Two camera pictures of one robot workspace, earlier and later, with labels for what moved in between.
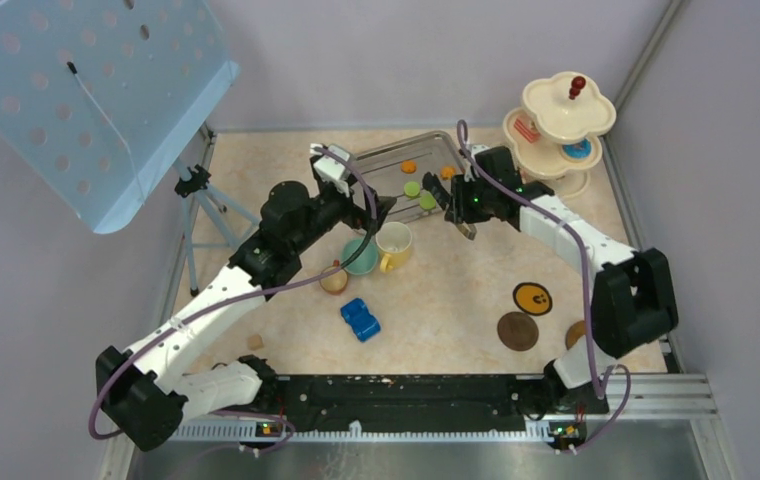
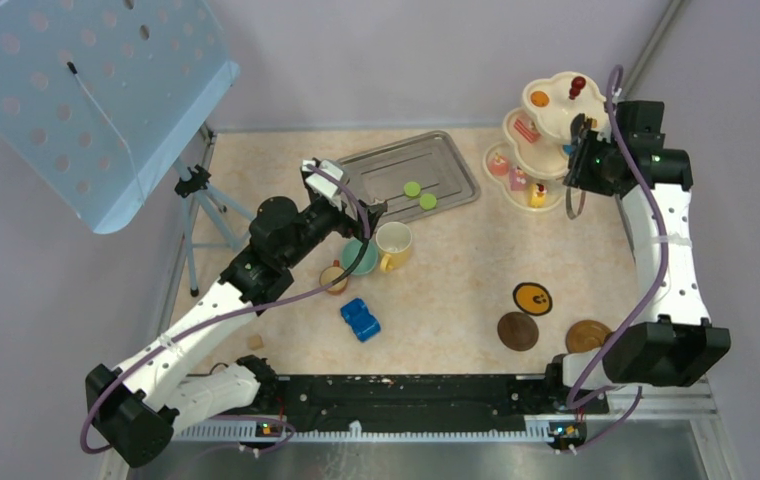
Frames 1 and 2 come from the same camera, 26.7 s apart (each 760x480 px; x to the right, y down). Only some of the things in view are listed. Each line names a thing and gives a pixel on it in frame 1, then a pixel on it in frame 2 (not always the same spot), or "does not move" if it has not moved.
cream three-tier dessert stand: (557, 131) does not move
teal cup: (366, 259) does not move
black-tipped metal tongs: (443, 197) -> (576, 126)
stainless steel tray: (397, 170) does not move
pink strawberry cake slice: (526, 130) does not move
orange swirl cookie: (408, 166) -> (539, 99)
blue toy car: (364, 323) does not move
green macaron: (427, 202) does not move
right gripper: (458, 211) -> (579, 176)
